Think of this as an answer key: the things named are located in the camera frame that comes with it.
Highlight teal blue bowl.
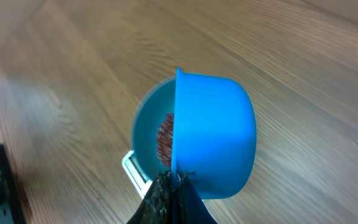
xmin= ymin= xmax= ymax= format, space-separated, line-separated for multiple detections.
xmin=131 ymin=78 xmax=175 ymax=179

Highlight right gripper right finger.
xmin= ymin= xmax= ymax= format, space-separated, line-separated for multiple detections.
xmin=176 ymin=171 xmax=217 ymax=224

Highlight red beans in bowl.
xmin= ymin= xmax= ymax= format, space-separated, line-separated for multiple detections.
xmin=157 ymin=113 xmax=174 ymax=169

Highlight blue plastic measuring scoop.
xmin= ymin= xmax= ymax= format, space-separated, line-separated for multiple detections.
xmin=172 ymin=69 xmax=257 ymax=200

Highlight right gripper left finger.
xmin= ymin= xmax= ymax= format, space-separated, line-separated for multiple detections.
xmin=127 ymin=170 xmax=174 ymax=224

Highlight white digital kitchen scale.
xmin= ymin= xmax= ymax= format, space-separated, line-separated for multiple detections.
xmin=121 ymin=150 xmax=152 ymax=199

